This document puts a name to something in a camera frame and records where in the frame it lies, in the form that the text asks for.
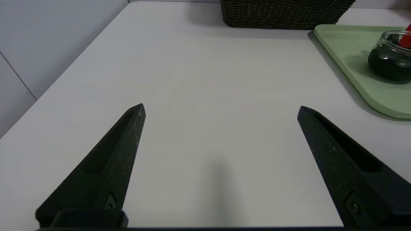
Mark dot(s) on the dark brown wicker basket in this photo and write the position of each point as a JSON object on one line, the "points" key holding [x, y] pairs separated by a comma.
{"points": [[282, 12]]}

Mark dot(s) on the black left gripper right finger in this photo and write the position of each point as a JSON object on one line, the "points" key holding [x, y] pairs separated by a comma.
{"points": [[346, 173]]}

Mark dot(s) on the colourful puzzle cube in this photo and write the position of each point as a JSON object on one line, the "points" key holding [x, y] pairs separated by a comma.
{"points": [[407, 40]]}

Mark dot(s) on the light green plastic tray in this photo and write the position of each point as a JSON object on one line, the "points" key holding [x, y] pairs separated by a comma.
{"points": [[350, 51]]}

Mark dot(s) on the glass cup with black holder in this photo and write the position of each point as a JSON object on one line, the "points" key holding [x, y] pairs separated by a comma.
{"points": [[387, 64]]}

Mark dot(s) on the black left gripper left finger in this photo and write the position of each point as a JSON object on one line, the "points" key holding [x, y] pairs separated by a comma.
{"points": [[106, 166]]}

